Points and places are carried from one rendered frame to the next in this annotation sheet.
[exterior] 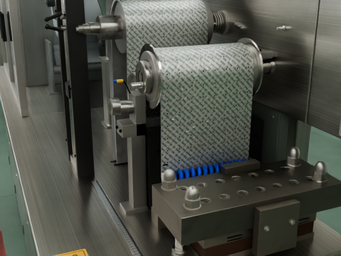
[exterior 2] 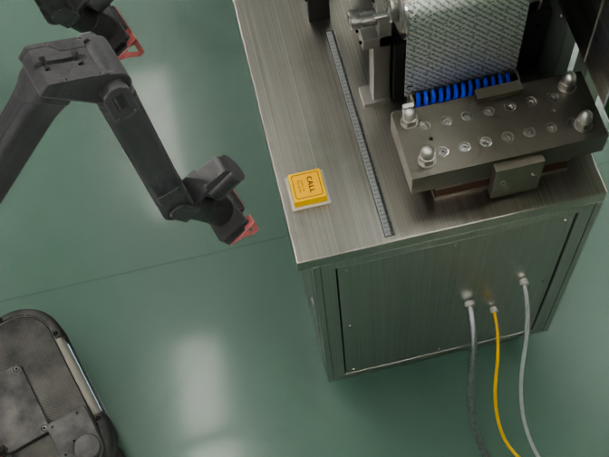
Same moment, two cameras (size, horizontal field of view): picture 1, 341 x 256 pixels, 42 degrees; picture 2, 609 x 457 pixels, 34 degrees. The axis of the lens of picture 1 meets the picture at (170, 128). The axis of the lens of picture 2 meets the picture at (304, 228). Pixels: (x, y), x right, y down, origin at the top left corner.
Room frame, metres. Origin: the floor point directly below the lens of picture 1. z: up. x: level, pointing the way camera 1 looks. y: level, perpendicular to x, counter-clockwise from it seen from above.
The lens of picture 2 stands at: (-0.21, -0.10, 2.72)
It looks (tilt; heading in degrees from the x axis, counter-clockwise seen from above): 63 degrees down; 18
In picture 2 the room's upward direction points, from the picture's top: 8 degrees counter-clockwise
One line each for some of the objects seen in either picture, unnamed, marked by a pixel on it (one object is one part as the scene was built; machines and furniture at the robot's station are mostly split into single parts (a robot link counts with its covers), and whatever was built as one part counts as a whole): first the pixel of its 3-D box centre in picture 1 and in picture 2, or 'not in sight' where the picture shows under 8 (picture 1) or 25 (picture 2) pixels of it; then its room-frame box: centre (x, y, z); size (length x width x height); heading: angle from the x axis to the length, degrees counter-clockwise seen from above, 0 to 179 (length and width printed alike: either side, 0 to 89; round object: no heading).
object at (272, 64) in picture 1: (258, 66); not in sight; (1.11, -0.22, 1.25); 0.07 x 0.04 x 0.04; 113
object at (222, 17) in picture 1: (212, 23); not in sight; (1.34, -0.13, 1.34); 0.07 x 0.07 x 0.07; 23
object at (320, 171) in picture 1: (320, 170); (584, 118); (0.92, -0.34, 1.05); 0.04 x 0.04 x 0.04
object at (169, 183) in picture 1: (169, 178); (409, 115); (0.88, 0.00, 1.05); 0.04 x 0.04 x 0.04
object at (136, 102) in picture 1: (131, 154); (372, 54); (1.01, 0.10, 1.05); 0.06 x 0.05 x 0.31; 113
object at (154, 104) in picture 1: (149, 76); (397, 0); (1.00, 0.05, 1.25); 0.15 x 0.01 x 0.15; 23
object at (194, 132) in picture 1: (207, 134); (463, 56); (0.99, -0.09, 1.11); 0.23 x 0.01 x 0.18; 113
